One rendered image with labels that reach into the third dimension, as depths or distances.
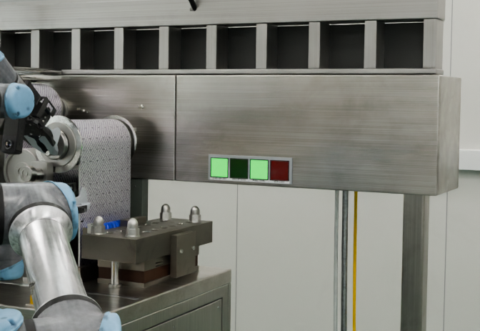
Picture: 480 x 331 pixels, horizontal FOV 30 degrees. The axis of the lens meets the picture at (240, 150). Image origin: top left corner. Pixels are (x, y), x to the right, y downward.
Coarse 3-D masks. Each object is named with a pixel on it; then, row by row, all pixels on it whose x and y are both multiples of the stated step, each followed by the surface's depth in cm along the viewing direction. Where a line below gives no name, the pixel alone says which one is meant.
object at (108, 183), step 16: (112, 160) 241; (128, 160) 248; (80, 176) 228; (96, 176) 235; (112, 176) 241; (128, 176) 248; (96, 192) 235; (112, 192) 242; (128, 192) 249; (96, 208) 235; (112, 208) 242; (128, 208) 249; (80, 224) 229
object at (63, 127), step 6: (48, 126) 230; (54, 126) 229; (60, 126) 229; (66, 126) 228; (66, 132) 228; (72, 132) 227; (72, 138) 227; (72, 144) 227; (72, 150) 227; (42, 156) 231; (66, 156) 228; (72, 156) 227; (54, 162) 230; (60, 162) 229; (66, 162) 228; (78, 162) 232
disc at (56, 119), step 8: (56, 120) 229; (64, 120) 228; (72, 128) 227; (80, 136) 227; (80, 144) 227; (40, 152) 232; (80, 152) 227; (40, 160) 232; (72, 160) 228; (56, 168) 230; (64, 168) 229
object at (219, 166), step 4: (212, 160) 247; (216, 160) 246; (220, 160) 246; (224, 160) 245; (212, 164) 247; (216, 164) 246; (220, 164) 246; (224, 164) 245; (212, 168) 247; (216, 168) 246; (220, 168) 246; (224, 168) 245; (212, 172) 247; (216, 172) 246; (220, 172) 246; (224, 172) 245; (212, 176) 247; (216, 176) 246; (220, 176) 246; (224, 176) 245
